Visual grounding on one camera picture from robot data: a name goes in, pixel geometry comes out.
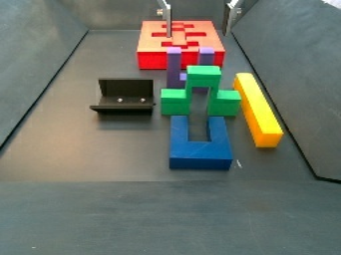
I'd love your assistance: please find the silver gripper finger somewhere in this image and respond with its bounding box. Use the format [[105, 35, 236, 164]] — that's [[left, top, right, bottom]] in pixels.
[[158, 0, 172, 38], [223, 0, 243, 35]]

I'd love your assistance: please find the purple U-shaped block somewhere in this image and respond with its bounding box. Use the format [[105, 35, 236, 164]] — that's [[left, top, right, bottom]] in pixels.
[[168, 47, 215, 89]]

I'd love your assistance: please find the red board with slots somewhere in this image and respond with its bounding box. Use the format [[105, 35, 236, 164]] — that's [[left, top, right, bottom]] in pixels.
[[137, 21, 225, 70]]

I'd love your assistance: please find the green arch block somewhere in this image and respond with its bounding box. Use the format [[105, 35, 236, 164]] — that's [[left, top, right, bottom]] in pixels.
[[161, 66, 241, 117]]

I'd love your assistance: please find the yellow long bar block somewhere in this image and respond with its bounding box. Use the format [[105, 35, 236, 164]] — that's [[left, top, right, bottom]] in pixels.
[[233, 73, 284, 148]]

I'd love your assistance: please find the blue U-shaped block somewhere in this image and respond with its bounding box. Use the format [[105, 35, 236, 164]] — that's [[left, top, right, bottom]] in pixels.
[[170, 116, 233, 170]]

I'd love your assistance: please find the black angle bracket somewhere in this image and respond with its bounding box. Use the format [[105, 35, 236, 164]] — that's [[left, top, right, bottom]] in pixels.
[[90, 78, 156, 113]]

